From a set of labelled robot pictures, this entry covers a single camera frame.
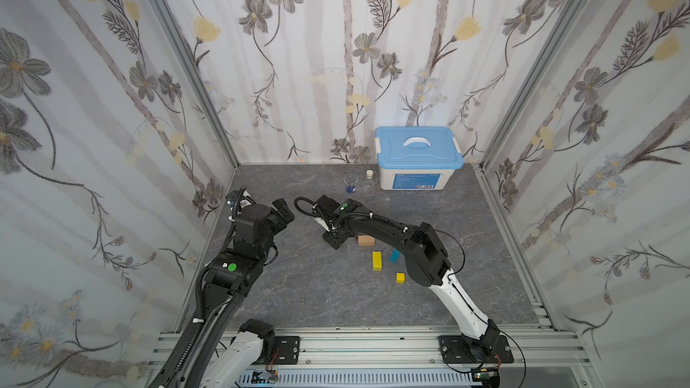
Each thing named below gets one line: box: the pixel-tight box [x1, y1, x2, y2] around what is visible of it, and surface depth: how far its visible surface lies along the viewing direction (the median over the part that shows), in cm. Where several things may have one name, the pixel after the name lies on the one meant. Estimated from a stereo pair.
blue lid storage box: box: [374, 126, 465, 191], surface depth 106 cm
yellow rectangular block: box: [371, 250, 383, 272], surface depth 90 cm
